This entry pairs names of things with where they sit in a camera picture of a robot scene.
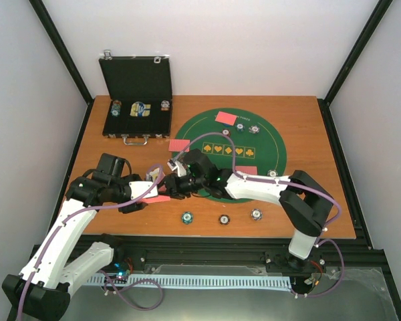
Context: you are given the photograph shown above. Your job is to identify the red card being drawn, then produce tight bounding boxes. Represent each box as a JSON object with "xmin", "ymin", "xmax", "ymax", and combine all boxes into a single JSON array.
[{"xmin": 141, "ymin": 195, "xmax": 170, "ymax": 204}]

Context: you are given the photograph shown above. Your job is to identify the red playing card deck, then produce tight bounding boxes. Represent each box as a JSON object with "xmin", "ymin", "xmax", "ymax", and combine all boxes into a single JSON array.
[{"xmin": 146, "ymin": 167, "xmax": 164, "ymax": 182}]

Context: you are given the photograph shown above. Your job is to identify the teal poker chip stack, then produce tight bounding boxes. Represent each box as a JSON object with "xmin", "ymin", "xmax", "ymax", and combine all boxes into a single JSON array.
[{"xmin": 181, "ymin": 211, "xmax": 194, "ymax": 225}]

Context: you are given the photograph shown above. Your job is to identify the round green poker mat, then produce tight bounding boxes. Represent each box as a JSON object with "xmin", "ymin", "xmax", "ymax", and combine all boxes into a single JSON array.
[{"xmin": 171, "ymin": 107, "xmax": 287, "ymax": 203}]

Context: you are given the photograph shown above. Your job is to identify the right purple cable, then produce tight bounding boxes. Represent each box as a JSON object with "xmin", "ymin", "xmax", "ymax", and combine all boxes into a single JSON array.
[{"xmin": 172, "ymin": 132, "xmax": 345, "ymax": 298}]

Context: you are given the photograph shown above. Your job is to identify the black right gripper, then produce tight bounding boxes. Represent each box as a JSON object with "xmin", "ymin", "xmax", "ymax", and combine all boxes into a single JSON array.
[{"xmin": 158, "ymin": 173, "xmax": 207, "ymax": 200}]

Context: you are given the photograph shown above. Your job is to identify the brown poker chip stack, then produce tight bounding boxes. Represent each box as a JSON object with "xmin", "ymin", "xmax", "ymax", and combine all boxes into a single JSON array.
[{"xmin": 219, "ymin": 215, "xmax": 230, "ymax": 225}]

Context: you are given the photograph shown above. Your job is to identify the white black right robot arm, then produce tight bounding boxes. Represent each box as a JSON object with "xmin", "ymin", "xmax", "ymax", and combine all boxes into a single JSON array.
[{"xmin": 158, "ymin": 149, "xmax": 336, "ymax": 260}]

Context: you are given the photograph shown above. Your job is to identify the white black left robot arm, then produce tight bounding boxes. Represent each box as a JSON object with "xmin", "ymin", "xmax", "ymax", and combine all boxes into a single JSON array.
[{"xmin": 2, "ymin": 153, "xmax": 163, "ymax": 320}]

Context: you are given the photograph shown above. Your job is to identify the purple poker chip stack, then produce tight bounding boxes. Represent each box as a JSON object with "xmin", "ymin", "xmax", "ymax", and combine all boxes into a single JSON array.
[{"xmin": 251, "ymin": 209, "xmax": 263, "ymax": 221}]

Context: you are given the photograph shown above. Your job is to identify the light blue slotted cable duct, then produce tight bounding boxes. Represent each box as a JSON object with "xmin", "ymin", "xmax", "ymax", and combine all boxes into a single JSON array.
[{"xmin": 86, "ymin": 274, "xmax": 293, "ymax": 290}]

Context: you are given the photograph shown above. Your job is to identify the teal chips in case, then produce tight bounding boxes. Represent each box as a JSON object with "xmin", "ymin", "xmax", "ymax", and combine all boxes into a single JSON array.
[{"xmin": 110, "ymin": 100, "xmax": 122, "ymax": 117}]

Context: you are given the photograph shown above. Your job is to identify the red card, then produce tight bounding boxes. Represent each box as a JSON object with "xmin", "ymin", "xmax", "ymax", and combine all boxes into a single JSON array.
[
  {"xmin": 168, "ymin": 139, "xmax": 190, "ymax": 152},
  {"xmin": 215, "ymin": 111, "xmax": 237, "ymax": 126},
  {"xmin": 235, "ymin": 165, "xmax": 257, "ymax": 175}
]

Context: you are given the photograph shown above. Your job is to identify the card deck in case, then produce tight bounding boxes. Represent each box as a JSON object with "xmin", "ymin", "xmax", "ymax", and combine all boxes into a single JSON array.
[{"xmin": 130, "ymin": 102, "xmax": 151, "ymax": 118}]

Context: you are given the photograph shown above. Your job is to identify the purple chips in case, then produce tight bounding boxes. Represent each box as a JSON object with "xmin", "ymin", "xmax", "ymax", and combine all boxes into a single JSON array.
[{"xmin": 160, "ymin": 100, "xmax": 171, "ymax": 111}]

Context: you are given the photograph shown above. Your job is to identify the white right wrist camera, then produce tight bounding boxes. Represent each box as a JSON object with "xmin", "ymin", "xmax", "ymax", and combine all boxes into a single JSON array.
[{"xmin": 167, "ymin": 159, "xmax": 188, "ymax": 177}]

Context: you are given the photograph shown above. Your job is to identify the open black poker case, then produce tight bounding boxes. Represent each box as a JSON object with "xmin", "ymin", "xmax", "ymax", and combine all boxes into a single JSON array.
[{"xmin": 99, "ymin": 50, "xmax": 173, "ymax": 146}]

